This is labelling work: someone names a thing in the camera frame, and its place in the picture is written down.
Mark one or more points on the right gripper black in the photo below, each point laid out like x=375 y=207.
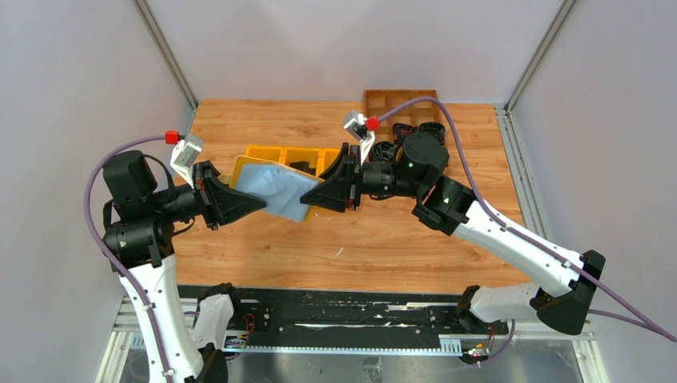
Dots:
x=354 y=178

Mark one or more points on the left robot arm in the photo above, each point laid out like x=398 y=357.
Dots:
x=139 y=227

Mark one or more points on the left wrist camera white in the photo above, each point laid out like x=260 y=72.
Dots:
x=184 y=155

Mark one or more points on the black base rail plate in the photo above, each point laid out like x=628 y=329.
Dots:
x=335 y=320

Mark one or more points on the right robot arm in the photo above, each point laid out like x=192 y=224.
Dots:
x=562 y=282

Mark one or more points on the black coiled belt right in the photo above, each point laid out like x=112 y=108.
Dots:
x=434 y=129

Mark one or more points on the black coiled belt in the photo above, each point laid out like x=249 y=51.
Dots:
x=434 y=129
x=400 y=131
x=384 y=151

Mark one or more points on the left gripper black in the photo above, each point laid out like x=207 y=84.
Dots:
x=209 y=195

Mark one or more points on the yellow bin right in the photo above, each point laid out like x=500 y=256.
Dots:
x=327 y=156

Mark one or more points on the yellow leather card holder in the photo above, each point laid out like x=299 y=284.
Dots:
x=279 y=186

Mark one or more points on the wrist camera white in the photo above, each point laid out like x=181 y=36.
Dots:
x=184 y=155
x=355 y=124

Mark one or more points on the yellow bin left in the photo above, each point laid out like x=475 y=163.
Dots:
x=266 y=152

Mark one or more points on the black cards in bin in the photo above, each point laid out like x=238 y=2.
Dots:
x=303 y=166

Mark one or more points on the yellow bin middle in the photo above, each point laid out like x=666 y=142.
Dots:
x=314 y=157

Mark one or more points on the yellow bin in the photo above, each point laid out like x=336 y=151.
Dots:
x=314 y=157
x=266 y=152
x=327 y=156

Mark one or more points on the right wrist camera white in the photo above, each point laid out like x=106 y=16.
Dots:
x=355 y=124

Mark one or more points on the black coiled belt front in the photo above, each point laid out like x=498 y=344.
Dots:
x=384 y=151

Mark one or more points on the black coiled belt left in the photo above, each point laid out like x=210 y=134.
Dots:
x=400 y=131

